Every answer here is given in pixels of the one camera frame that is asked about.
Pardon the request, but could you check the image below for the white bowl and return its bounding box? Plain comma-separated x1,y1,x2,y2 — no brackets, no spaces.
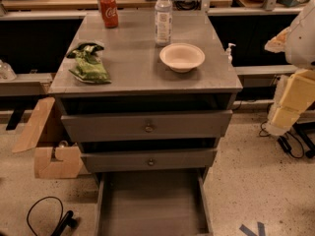
159,43,205,73

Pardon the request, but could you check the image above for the black stand leg right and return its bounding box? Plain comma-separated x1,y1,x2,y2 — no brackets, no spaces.
293,122,315,158

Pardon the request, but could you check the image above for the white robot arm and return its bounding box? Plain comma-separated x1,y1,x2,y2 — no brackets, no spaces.
265,0,315,136

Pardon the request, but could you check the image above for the hand sanitizer pump bottle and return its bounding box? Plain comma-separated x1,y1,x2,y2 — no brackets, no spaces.
225,43,236,64

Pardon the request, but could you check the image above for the grey top drawer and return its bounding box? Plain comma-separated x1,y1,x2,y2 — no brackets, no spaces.
61,110,232,143

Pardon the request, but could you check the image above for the grey bottom drawer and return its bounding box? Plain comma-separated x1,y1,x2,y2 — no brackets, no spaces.
94,169,214,236

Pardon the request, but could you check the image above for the green jalapeno chip bag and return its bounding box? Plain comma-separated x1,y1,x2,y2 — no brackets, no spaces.
66,42,111,85

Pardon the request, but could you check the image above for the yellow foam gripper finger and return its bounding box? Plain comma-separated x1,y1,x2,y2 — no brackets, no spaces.
265,27,290,53
280,69,315,113

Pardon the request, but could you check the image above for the wooden board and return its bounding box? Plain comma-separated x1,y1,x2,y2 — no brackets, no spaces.
12,97,55,153

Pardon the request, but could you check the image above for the clear plastic water bottle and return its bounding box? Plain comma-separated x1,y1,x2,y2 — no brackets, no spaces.
155,0,172,46

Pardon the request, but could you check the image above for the black cable on floor left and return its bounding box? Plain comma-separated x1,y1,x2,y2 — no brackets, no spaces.
26,196,80,236

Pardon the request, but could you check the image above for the red soda can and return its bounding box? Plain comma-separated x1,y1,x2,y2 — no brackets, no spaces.
99,0,118,29

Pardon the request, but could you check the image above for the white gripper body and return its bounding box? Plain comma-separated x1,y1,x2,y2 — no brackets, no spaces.
266,76,300,136

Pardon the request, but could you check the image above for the wooden notched block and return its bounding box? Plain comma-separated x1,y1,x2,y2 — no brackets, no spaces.
33,147,83,179

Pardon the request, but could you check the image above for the grey drawer cabinet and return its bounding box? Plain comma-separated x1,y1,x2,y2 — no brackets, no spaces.
47,10,244,236

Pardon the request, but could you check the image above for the clear plastic item left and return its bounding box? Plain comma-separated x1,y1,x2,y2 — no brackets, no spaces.
0,60,17,82

